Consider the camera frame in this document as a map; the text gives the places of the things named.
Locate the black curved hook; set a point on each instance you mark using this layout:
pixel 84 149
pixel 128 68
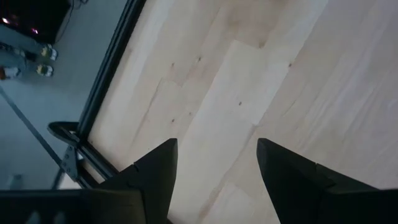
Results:
pixel 59 129

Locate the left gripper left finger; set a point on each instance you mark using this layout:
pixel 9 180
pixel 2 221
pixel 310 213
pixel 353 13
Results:
pixel 158 174

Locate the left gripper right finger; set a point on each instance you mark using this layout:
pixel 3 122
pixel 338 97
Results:
pixel 289 180

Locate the black table edge frame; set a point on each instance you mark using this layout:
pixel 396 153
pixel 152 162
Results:
pixel 109 68

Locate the black metal gusset plate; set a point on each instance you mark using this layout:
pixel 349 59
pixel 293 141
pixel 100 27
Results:
pixel 71 163

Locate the person's foot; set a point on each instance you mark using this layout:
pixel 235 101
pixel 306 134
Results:
pixel 49 53
pixel 45 70

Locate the dark metal floor strut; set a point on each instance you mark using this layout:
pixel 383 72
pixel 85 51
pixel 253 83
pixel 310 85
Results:
pixel 28 123

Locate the black electronics box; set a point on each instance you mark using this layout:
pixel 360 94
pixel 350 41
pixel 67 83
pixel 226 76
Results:
pixel 34 15

